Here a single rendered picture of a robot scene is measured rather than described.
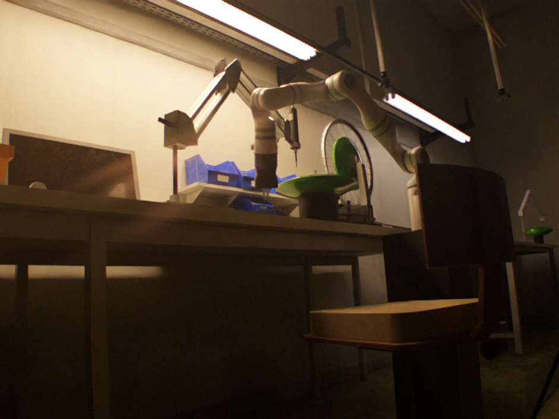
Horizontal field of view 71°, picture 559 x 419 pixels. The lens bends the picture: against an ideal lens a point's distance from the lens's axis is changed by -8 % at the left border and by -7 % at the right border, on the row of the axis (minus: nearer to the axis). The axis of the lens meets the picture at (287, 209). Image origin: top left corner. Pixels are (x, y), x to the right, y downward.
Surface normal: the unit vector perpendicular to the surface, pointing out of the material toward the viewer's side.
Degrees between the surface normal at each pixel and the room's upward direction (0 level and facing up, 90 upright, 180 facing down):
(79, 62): 90
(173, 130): 90
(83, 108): 90
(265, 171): 126
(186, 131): 90
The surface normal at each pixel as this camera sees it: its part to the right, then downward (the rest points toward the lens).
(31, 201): 0.72, -0.18
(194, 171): -0.69, -0.05
